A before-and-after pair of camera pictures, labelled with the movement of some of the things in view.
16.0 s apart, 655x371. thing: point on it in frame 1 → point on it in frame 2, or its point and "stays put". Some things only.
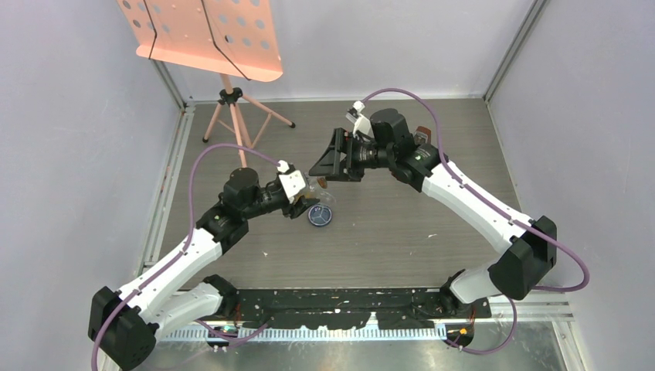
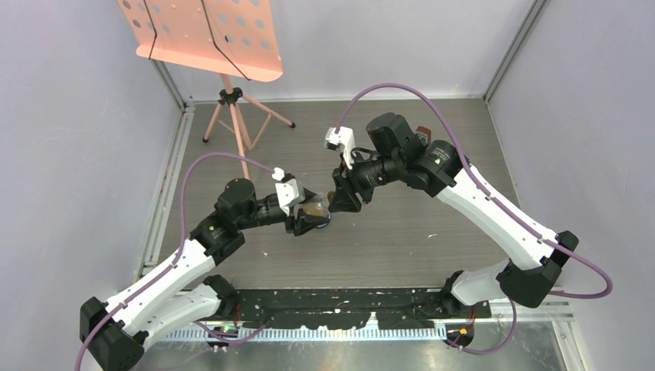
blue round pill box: x=320 y=216 stays put
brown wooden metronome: x=422 y=135 stays put
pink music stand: x=235 y=37 stays put
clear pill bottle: x=313 y=191 → x=318 y=204
